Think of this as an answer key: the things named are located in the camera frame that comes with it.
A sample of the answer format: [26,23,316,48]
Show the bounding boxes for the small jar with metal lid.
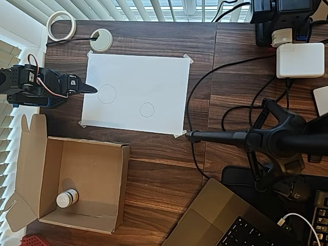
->
[56,189,79,209]

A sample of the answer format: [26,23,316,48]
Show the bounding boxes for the open cardboard box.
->
[5,113,131,235]

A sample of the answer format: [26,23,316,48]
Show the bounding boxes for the white paper sheet with circles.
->
[81,52,190,136]

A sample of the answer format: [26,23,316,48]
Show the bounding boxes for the masking tape roll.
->
[46,11,77,42]

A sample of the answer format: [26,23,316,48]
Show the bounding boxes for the black mouse pad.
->
[221,165,328,231]

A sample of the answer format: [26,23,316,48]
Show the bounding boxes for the grey laptop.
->
[160,178,304,246]

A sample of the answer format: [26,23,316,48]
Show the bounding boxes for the black tripod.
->
[184,98,328,193]

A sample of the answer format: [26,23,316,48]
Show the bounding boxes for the black power strip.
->
[250,0,322,47]

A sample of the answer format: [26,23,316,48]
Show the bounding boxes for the white square power adapter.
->
[276,43,325,79]

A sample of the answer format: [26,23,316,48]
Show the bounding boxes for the silver flat device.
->
[312,86,328,117]

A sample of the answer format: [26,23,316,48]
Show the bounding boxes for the black computer mouse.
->
[284,176,315,202]

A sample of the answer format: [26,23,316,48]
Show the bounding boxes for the black keyboard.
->
[311,189,328,246]

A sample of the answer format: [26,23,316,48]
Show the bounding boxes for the thin black cable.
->
[46,35,100,47]

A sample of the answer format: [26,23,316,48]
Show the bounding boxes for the round white cable grommet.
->
[89,28,113,53]

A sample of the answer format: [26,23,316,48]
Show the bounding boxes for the long black cable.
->
[184,54,278,180]

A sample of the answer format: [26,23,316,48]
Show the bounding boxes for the looped black cable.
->
[221,76,292,133]

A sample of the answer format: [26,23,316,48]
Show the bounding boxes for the white charging cable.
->
[278,212,322,246]

